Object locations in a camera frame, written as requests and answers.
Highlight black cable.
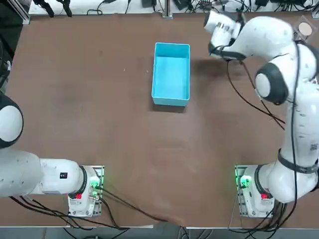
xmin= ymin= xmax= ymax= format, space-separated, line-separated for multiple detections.
xmin=101 ymin=188 xmax=170 ymax=222
xmin=225 ymin=39 xmax=300 ymax=207

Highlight blue plastic bin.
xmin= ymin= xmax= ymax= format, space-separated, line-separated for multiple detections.
xmin=151 ymin=42 xmax=191 ymax=107

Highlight round tan disc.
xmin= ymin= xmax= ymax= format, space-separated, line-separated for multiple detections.
xmin=298 ymin=22 xmax=313 ymax=35

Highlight aluminium profile post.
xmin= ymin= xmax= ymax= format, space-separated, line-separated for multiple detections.
xmin=162 ymin=0 xmax=173 ymax=19

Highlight clear square mesh stand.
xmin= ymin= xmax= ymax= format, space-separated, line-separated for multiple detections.
xmin=293 ymin=14 xmax=319 ymax=43

